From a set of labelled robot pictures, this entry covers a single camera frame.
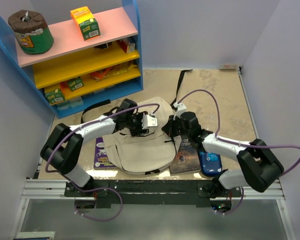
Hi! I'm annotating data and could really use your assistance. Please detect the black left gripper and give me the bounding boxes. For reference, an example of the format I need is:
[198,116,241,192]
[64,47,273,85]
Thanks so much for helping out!
[125,111,149,137]

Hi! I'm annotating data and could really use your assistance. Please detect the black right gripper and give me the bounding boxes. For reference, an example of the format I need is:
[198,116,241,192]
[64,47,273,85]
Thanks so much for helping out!
[162,114,191,139]

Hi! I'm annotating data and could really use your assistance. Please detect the beige canvas backpack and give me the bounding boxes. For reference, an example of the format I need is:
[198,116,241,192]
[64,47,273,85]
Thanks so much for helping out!
[81,69,194,176]

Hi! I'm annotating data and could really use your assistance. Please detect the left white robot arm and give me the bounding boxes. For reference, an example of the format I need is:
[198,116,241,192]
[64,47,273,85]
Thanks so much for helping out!
[40,98,160,196]

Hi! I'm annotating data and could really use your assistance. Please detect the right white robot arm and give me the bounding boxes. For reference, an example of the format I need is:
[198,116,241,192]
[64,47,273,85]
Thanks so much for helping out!
[162,111,284,197]

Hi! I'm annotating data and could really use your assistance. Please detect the yellow snack bag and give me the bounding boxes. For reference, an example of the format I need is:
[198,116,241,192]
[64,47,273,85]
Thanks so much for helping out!
[104,61,137,79]

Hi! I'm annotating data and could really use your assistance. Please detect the brown green toilet roll pack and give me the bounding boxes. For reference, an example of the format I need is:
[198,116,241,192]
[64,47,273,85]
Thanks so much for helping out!
[8,9,54,55]

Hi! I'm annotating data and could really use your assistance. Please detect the dark tale of two cities book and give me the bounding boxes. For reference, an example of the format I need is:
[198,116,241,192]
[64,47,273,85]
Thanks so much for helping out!
[169,137,201,176]

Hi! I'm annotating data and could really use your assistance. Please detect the blue pencil case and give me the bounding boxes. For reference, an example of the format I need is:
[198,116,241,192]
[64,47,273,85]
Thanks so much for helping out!
[198,151,223,177]

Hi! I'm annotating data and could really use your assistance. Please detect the purple treehouse paperback book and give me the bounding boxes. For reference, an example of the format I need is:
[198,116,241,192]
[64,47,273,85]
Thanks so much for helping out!
[93,137,116,170]

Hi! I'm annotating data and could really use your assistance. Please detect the orange snack packet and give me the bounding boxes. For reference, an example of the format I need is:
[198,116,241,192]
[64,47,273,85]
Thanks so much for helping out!
[89,66,112,81]

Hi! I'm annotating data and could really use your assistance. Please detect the green sponge box middle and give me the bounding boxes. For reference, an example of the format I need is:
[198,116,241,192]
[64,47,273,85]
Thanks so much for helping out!
[66,76,84,92]

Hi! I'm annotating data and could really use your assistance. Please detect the blue wooden shelf unit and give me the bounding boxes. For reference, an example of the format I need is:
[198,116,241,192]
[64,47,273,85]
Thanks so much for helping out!
[0,0,144,118]

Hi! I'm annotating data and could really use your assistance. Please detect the red white small box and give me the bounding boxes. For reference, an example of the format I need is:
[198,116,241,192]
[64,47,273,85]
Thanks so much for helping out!
[117,38,136,54]

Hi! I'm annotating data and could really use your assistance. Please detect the small white orange label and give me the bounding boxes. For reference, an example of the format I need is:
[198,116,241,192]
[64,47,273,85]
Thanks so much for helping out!
[217,64,240,71]

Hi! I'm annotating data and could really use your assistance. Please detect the green sponge box left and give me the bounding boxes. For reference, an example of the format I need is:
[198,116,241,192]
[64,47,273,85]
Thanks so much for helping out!
[44,88,65,105]

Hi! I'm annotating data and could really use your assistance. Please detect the black object on shelf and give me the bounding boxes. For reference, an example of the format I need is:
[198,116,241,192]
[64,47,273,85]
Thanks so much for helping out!
[94,42,113,50]

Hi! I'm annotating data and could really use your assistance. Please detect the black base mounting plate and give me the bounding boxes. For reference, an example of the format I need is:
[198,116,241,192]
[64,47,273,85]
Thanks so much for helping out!
[64,180,242,209]

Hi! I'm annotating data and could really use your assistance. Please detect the orange green sponge box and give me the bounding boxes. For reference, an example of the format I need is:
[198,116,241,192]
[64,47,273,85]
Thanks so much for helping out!
[70,6,101,41]

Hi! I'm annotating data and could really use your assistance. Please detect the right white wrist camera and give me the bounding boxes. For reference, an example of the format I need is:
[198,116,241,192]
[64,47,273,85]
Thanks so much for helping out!
[171,102,187,120]

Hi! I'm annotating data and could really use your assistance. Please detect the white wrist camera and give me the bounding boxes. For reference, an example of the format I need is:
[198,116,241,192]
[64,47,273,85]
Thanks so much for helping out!
[142,114,158,130]
[171,102,187,120]

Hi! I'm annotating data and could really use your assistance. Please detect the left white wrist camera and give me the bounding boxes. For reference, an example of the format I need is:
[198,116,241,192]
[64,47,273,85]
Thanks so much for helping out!
[142,114,158,130]

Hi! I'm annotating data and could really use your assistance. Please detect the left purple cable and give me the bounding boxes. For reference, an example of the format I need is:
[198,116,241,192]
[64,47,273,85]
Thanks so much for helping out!
[44,102,161,174]

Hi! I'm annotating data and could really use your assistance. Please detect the purple cable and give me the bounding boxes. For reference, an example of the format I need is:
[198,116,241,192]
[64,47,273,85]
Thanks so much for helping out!
[176,89,300,177]
[44,102,161,174]

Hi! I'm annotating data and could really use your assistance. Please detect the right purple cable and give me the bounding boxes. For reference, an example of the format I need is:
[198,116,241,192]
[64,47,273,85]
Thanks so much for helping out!
[176,89,300,177]

